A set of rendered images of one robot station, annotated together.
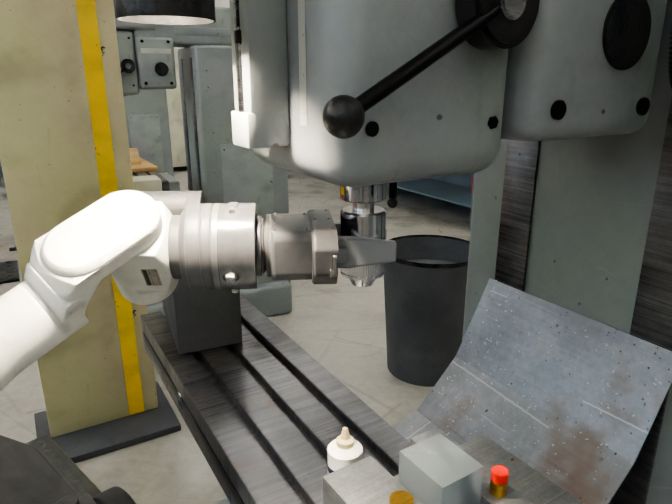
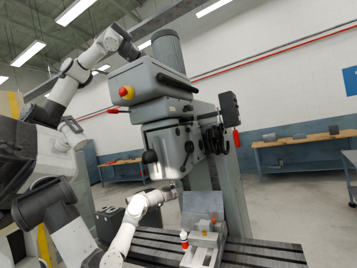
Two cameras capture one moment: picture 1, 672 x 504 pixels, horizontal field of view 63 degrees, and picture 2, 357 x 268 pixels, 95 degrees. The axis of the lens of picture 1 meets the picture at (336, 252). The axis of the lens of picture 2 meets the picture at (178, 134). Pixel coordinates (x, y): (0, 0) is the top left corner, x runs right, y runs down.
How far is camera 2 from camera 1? 0.50 m
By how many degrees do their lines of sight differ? 36
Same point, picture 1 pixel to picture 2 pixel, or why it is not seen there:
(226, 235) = (157, 197)
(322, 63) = (173, 161)
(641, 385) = (218, 198)
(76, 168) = not seen: hidden behind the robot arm
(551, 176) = not seen: hidden behind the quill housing
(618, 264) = (206, 179)
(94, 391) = not seen: outside the picture
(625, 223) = (205, 172)
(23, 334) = (131, 232)
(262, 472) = (164, 253)
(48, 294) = (133, 222)
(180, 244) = (150, 201)
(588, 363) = (209, 199)
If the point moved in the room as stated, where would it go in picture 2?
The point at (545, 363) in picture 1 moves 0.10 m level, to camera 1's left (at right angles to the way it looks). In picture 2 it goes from (201, 202) to (190, 208)
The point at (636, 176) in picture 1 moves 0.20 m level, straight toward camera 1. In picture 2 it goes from (204, 163) to (211, 169)
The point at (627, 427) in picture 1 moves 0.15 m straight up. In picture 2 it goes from (220, 207) to (215, 186)
